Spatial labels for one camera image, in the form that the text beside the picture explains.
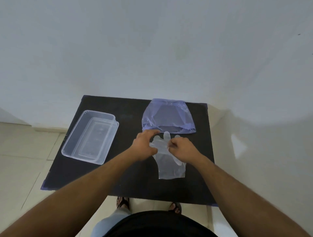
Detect clear rectangular plastic container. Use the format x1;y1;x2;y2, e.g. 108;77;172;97
61;110;116;164

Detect grey trousers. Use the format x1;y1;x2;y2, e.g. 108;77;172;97
90;208;132;237

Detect person's left forearm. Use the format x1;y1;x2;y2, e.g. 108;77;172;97
0;146;145;237

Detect blue plastic bag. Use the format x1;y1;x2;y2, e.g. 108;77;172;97
142;98;197;134

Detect clear disposable plastic glove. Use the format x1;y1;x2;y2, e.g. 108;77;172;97
149;131;187;180

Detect person's right forearm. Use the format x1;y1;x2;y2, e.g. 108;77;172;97
193;157;311;237

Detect clear plastic container lid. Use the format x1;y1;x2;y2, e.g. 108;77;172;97
79;118;120;166

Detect black sandal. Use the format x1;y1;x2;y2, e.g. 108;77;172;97
168;202;182;215
116;196;130;210

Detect person's left hand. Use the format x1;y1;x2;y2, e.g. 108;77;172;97
131;129;161;162

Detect person's right hand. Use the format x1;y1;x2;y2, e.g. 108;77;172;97
169;137;204;166

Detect black shirt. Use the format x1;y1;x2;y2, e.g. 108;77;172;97
103;210;218;237

